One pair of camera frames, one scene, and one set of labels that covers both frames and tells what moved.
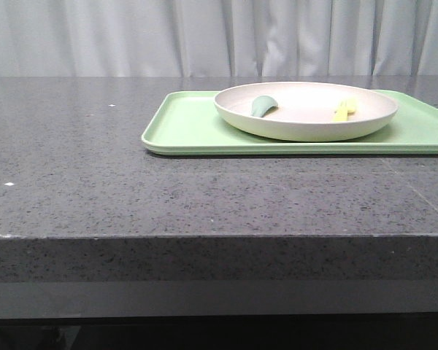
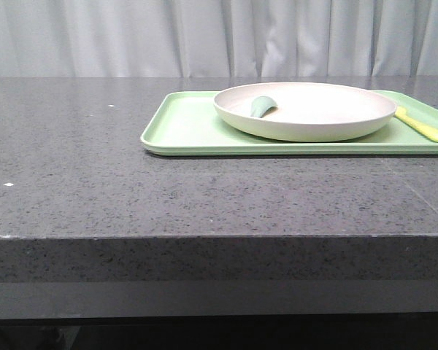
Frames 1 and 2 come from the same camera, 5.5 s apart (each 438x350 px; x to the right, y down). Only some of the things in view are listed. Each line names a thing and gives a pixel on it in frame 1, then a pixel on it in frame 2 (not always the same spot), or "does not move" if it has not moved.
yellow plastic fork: [343, 110] -> [432, 133]
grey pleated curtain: [218, 38] does not move
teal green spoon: [260, 104] does not move
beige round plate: [306, 111] does not move
